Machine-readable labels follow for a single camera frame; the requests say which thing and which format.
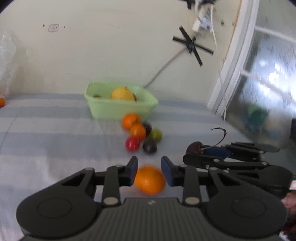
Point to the dark red cherry with stem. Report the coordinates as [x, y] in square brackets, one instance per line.
[193, 148]

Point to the light green plastic basket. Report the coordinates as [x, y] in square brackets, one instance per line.
[120, 106]

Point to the green round fruit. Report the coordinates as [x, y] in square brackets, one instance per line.
[156, 134]

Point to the clear plastic bag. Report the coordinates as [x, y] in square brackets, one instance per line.
[7, 64]

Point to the small white wall sticker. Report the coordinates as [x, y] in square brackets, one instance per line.
[53, 28]

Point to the white window frame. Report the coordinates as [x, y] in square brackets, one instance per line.
[233, 58]

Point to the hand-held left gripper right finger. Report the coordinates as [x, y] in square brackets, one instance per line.
[167, 172]

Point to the person's right hand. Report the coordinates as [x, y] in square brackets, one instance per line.
[289, 201]

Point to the large yellow citrus fruit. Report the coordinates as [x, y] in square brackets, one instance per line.
[122, 93]

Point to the dark purple plum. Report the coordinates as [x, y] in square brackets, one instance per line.
[148, 127]
[149, 147]

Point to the striped grey white bedsheet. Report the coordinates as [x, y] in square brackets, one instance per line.
[57, 139]

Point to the black tape cross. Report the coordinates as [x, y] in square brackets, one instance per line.
[192, 45]
[192, 2]

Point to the small orange mandarin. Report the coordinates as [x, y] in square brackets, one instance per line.
[1, 102]

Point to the red round fruit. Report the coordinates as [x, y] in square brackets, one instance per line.
[132, 144]

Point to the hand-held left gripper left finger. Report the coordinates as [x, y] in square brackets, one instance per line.
[132, 172]

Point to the white power strip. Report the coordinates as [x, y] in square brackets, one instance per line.
[202, 18]

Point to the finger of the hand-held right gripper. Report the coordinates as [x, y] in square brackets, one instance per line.
[198, 160]
[217, 153]

